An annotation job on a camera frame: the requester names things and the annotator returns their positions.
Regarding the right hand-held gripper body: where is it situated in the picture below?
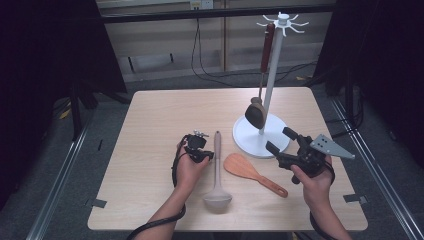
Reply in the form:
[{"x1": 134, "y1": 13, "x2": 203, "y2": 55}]
[{"x1": 276, "y1": 133, "x2": 356, "y2": 185}]

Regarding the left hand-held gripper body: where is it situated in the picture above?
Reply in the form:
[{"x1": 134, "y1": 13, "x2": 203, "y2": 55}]
[{"x1": 182, "y1": 129, "x2": 210, "y2": 155}]

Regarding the beige long-handled ladle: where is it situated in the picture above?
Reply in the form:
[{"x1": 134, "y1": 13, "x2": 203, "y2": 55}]
[{"x1": 202, "y1": 130, "x2": 233, "y2": 210}]

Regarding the white utensil rack stand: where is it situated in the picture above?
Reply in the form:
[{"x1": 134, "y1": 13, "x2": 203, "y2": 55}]
[{"x1": 232, "y1": 11, "x2": 310, "y2": 159}]

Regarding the wooden rice paddle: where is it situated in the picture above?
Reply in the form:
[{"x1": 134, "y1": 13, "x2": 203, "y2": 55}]
[{"x1": 223, "y1": 152, "x2": 289, "y2": 199}]

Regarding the dark wooden ladle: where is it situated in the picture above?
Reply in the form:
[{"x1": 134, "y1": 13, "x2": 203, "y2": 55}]
[{"x1": 244, "y1": 22, "x2": 276, "y2": 131}]

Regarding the person's left hand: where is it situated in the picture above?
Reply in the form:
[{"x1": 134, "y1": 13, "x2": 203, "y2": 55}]
[{"x1": 175, "y1": 141, "x2": 212, "y2": 194}]

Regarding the person's right hand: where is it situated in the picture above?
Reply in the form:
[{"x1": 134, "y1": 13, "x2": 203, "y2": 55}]
[{"x1": 290, "y1": 154, "x2": 335, "y2": 214}]

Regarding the grey tape piece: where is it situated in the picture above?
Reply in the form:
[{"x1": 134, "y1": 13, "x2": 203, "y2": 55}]
[
  {"x1": 343, "y1": 193, "x2": 369, "y2": 205},
  {"x1": 84, "y1": 198, "x2": 108, "y2": 209}
]

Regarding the black metal stand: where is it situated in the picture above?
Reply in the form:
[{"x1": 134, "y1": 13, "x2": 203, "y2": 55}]
[{"x1": 68, "y1": 83, "x2": 101, "y2": 142}]

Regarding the black curtain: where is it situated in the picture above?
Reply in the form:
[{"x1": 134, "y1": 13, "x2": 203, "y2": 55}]
[
  {"x1": 313, "y1": 0, "x2": 424, "y2": 168},
  {"x1": 0, "y1": 0, "x2": 128, "y2": 204}
]

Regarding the black metal bar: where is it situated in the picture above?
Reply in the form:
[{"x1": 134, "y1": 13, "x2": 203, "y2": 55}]
[{"x1": 99, "y1": 3, "x2": 336, "y2": 24}]

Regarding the metal floor rail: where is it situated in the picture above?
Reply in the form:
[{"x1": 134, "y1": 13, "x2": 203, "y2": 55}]
[
  {"x1": 26, "y1": 119, "x2": 96, "y2": 240},
  {"x1": 328, "y1": 96, "x2": 424, "y2": 240}
]

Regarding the black floor cable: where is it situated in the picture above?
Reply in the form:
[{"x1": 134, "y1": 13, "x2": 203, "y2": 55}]
[{"x1": 190, "y1": 18, "x2": 318, "y2": 88}]

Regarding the wall power outlet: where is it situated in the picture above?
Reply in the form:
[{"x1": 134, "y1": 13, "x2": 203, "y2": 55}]
[{"x1": 189, "y1": 0, "x2": 214, "y2": 10}]

